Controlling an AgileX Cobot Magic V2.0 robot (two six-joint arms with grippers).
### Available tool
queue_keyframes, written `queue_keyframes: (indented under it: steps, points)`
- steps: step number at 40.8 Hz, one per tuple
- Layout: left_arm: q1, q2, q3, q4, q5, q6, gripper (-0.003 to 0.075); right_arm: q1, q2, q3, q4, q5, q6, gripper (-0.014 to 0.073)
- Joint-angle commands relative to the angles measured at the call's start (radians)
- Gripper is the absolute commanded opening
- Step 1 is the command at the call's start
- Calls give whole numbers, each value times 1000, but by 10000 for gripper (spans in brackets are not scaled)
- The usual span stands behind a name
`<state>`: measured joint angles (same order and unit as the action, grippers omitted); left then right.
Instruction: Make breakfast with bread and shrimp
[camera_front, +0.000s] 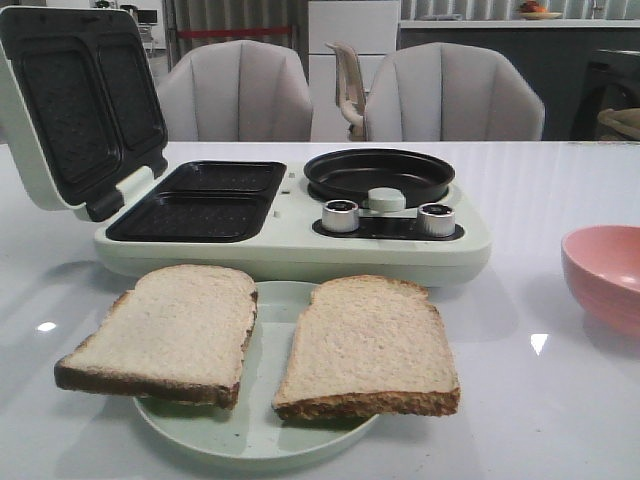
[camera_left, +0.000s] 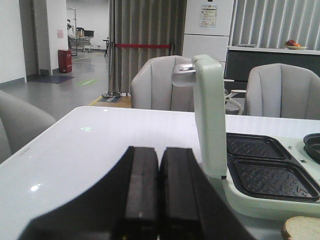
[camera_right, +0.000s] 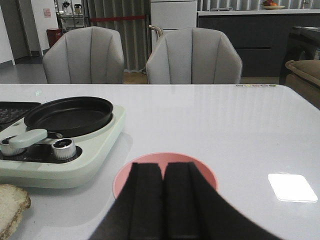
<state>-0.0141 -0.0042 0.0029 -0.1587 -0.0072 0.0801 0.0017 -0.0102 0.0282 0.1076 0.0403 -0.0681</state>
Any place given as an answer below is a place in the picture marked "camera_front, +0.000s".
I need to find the bread slice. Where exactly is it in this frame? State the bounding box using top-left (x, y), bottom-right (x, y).
top-left (54, 265), bottom-right (257, 409)
top-left (273, 275), bottom-right (461, 420)

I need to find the green breakfast maker lid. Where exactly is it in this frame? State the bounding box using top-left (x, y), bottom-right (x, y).
top-left (1, 6), bottom-right (168, 222)

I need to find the pink bowl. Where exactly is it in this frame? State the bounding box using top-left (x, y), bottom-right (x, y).
top-left (561, 225), bottom-right (639, 337)

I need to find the green breakfast maker base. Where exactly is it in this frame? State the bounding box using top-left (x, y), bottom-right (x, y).
top-left (94, 160), bottom-right (491, 286)

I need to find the left silver control knob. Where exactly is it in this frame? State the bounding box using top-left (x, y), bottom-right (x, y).
top-left (321, 199), bottom-right (359, 233)

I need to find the silver control knob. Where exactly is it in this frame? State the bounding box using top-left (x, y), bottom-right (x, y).
top-left (321, 199), bottom-right (359, 233)
top-left (416, 203), bottom-right (456, 238)

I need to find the black round frying pan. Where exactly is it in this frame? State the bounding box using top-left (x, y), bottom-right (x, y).
top-left (304, 148), bottom-right (455, 208)

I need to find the right silver control knob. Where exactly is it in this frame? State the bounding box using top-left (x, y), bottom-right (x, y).
top-left (416, 203), bottom-right (456, 238)

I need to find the beige office chair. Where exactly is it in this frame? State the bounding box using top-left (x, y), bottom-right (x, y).
top-left (326, 42), bottom-right (366, 142)

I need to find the left grey upholstered chair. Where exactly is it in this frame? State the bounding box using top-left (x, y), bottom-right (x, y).
top-left (157, 40), bottom-right (313, 142)

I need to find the grey upholstered chair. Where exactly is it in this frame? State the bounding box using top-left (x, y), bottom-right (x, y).
top-left (157, 40), bottom-right (313, 142)
top-left (364, 42), bottom-right (545, 142)

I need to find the right grey upholstered chair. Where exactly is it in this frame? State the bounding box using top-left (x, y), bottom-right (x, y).
top-left (364, 42), bottom-right (545, 142)

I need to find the light green round plate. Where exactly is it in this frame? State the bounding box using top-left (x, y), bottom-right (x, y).
top-left (134, 281), bottom-right (377, 470)

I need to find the white cabinet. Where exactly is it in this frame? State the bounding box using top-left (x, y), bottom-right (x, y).
top-left (308, 1), bottom-right (401, 143)

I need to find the dark grey counter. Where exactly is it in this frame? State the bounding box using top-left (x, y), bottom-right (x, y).
top-left (399, 19), bottom-right (639, 140)

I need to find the fruit plate on counter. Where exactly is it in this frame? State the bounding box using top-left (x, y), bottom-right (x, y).
top-left (516, 0), bottom-right (562, 20)

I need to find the green round pan handle knob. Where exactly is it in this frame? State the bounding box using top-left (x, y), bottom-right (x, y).
top-left (367, 187), bottom-right (406, 213)

